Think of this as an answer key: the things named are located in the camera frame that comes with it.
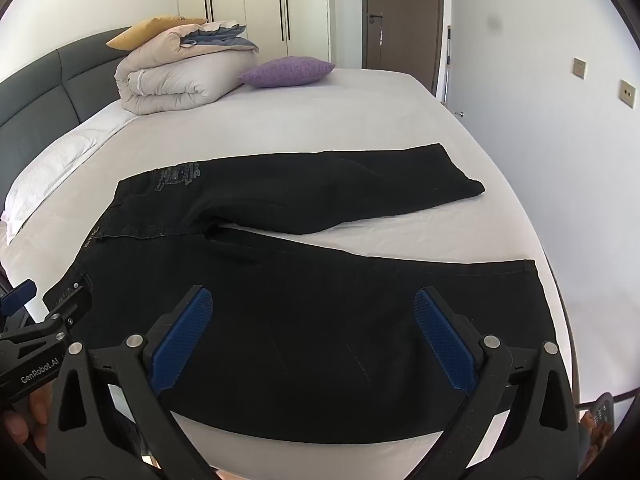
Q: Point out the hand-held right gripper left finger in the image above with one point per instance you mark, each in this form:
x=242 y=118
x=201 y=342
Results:
x=182 y=340

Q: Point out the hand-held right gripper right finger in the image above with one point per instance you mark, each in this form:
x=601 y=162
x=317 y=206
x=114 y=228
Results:
x=445 y=345

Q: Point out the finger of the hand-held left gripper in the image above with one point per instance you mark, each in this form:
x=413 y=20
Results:
x=70 y=302
x=17 y=296

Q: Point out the black pants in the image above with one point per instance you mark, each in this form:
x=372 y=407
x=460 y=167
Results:
x=300 y=310

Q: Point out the person's left hand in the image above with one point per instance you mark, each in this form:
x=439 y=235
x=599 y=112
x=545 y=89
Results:
x=22 y=427

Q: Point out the white pillow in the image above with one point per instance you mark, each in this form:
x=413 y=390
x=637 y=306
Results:
x=45 y=175

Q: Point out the grey dotted object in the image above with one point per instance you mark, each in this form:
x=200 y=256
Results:
x=600 y=415

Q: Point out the grey padded headboard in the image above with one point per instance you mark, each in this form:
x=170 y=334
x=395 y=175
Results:
x=40 y=95

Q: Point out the folded beige duvet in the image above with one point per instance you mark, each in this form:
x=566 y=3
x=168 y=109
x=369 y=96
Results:
x=170 y=80

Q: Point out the white bed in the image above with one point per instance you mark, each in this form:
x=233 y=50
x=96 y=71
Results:
x=350 y=110

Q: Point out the yellow pillow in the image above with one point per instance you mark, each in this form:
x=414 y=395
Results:
x=140 y=32

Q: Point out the purple pillow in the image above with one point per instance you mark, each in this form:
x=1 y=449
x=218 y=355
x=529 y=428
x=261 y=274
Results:
x=285 y=72

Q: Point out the folded blue cloth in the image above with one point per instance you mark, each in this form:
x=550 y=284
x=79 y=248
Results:
x=220 y=40

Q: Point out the brown door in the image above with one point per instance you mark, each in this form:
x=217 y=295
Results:
x=400 y=45

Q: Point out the white wardrobe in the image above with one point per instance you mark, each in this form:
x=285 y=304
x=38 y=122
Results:
x=310 y=10

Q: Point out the beige wall socket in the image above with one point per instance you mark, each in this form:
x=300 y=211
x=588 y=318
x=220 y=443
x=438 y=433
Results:
x=628 y=92
x=579 y=68

